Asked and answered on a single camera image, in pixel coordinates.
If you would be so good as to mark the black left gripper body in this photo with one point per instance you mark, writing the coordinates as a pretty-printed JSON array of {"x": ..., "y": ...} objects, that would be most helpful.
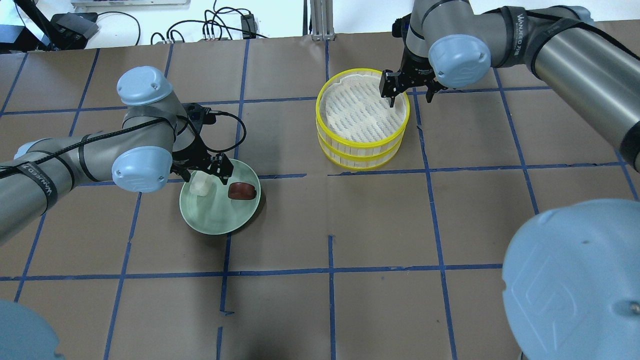
[{"x": 198, "y": 154}]

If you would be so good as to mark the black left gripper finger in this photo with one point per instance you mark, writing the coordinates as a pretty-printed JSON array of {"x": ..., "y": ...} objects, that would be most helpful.
[
  {"x": 185, "y": 175},
  {"x": 223, "y": 167}
]

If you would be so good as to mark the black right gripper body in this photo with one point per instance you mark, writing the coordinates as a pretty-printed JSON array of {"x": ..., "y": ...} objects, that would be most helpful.
[{"x": 414, "y": 73}]

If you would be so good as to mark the white steamed bun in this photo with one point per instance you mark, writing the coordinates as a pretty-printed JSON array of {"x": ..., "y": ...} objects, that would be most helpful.
[{"x": 200, "y": 183}]

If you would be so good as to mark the yellow steamer layer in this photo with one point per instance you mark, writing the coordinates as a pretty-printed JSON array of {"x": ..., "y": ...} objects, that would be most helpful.
[
  {"x": 354, "y": 162},
  {"x": 334, "y": 140}
]

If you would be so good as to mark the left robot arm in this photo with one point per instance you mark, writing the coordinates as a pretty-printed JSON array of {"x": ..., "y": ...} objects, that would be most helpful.
[{"x": 159, "y": 136}]

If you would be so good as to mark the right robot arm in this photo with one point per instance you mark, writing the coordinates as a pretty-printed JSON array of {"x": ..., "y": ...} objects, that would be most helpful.
[{"x": 571, "y": 274}]

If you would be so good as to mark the white steamer cloth liner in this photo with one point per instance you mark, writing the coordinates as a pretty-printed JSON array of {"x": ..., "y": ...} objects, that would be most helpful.
[{"x": 352, "y": 108}]

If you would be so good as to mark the brown steamed bun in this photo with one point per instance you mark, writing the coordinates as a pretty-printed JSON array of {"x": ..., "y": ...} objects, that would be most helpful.
[{"x": 242, "y": 191}]

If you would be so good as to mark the light green plate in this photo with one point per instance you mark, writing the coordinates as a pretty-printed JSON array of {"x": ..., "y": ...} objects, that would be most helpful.
[{"x": 216, "y": 214}]

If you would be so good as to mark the black power adapter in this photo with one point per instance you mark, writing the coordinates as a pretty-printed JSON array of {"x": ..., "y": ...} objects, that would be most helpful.
[{"x": 248, "y": 25}]

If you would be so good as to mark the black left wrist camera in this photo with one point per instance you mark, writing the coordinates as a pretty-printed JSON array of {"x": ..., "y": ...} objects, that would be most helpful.
[{"x": 200, "y": 115}]

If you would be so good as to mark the aluminium frame post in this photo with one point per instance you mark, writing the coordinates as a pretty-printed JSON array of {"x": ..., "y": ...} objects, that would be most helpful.
[{"x": 321, "y": 20}]

